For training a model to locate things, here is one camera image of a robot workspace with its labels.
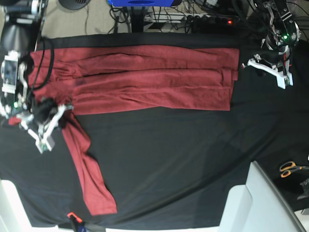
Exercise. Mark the crumpled black plastic piece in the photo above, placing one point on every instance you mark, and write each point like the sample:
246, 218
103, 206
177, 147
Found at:
305, 187

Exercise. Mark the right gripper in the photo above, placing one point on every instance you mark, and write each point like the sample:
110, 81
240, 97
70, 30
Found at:
40, 120

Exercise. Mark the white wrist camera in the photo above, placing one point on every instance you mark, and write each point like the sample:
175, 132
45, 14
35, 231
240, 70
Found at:
45, 144
284, 80

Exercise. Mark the maroon long-sleeve T-shirt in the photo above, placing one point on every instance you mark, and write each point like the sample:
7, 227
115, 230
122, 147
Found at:
105, 82

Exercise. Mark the dark round fan base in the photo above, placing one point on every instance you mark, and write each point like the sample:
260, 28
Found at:
73, 4

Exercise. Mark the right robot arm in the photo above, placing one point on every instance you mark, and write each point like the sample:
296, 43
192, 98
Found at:
21, 33

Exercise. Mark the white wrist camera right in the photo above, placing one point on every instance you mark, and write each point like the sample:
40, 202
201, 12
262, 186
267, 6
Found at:
45, 144

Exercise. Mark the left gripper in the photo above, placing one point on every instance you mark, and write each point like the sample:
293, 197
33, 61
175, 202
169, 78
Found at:
276, 63

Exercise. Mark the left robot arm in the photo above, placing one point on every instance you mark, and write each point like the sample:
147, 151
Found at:
281, 36

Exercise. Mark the white power strip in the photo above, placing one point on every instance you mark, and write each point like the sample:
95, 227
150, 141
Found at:
182, 18

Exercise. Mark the black table cloth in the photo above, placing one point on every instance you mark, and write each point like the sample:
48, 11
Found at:
192, 158

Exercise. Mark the black stand post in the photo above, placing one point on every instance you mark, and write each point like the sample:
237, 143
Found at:
137, 15

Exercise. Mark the yellow-handled scissors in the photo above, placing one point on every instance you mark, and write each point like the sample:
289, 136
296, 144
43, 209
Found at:
290, 167

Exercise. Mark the blue clamp at bottom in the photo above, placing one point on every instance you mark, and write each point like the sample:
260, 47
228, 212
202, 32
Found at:
77, 224

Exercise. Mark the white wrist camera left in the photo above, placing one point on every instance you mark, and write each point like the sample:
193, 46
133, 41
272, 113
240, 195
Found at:
284, 80

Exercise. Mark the blue plastic box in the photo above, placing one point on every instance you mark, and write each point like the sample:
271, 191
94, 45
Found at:
140, 3

